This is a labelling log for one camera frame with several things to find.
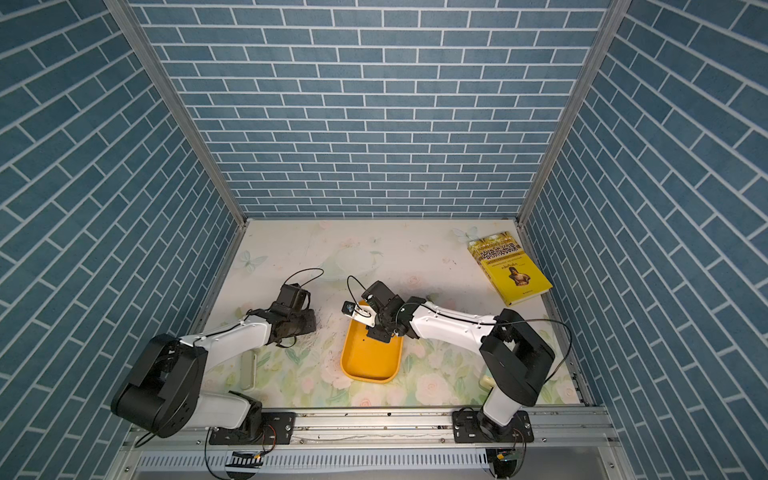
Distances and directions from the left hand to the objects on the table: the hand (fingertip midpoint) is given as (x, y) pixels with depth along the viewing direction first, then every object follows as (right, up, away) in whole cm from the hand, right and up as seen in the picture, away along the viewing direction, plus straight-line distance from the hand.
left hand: (318, 321), depth 92 cm
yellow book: (+65, +13, +7) cm, 67 cm away
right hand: (+18, +2, -6) cm, 19 cm away
